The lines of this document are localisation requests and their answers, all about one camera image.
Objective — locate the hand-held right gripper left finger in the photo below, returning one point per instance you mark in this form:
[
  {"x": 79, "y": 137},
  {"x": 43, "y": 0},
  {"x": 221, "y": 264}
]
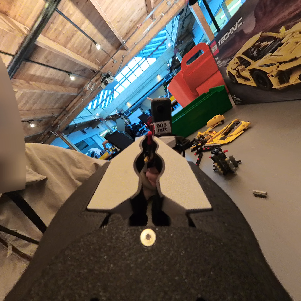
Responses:
[{"x": 112, "y": 185}]

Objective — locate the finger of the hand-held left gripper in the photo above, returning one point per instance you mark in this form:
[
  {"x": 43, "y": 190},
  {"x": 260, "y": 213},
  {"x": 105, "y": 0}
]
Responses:
[{"x": 171, "y": 140}]

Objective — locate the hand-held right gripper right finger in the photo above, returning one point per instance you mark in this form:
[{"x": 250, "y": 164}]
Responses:
[{"x": 183, "y": 185}]

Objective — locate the small black red-pin brick assembly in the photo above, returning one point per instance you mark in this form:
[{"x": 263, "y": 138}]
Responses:
[{"x": 149, "y": 135}]

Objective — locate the grey black brick chassis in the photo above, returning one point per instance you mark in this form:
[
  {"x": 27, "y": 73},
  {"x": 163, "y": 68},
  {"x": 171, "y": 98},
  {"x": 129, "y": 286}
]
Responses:
[{"x": 202, "y": 145}]

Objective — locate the grey desk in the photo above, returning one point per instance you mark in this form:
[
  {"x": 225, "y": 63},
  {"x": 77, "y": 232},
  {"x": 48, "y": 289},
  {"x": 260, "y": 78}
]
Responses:
[{"x": 270, "y": 164}]

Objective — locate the person's left hand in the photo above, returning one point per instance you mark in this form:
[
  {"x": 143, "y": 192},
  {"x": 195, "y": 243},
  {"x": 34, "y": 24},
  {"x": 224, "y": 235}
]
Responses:
[{"x": 152, "y": 176}]

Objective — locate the green plastic bin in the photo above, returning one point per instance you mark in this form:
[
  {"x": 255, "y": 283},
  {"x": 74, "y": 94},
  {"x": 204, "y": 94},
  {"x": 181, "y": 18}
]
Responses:
[{"x": 202, "y": 112}]

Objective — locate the brick engine assembly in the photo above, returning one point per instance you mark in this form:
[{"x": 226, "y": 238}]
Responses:
[{"x": 222, "y": 162}]

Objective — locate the red plastic bin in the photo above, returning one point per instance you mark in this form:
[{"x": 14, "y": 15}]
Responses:
[{"x": 199, "y": 75}]

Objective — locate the yellow brick car body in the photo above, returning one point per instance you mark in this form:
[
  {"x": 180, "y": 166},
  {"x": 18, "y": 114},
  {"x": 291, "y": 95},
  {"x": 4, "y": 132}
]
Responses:
[{"x": 230, "y": 131}]

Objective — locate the person's beige shirt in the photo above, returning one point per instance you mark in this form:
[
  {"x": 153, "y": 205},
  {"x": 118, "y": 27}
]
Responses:
[{"x": 54, "y": 204}]

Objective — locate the small grey brick connector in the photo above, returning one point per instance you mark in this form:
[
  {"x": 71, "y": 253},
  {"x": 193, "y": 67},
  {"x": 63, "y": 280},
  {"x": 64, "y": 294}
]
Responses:
[{"x": 259, "y": 193}]

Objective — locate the dark car set box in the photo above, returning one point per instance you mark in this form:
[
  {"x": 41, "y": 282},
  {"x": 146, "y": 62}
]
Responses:
[{"x": 258, "y": 47}]

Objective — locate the white ceiling camera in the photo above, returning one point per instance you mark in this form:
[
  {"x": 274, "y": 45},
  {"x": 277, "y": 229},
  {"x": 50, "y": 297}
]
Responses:
[{"x": 107, "y": 81}]

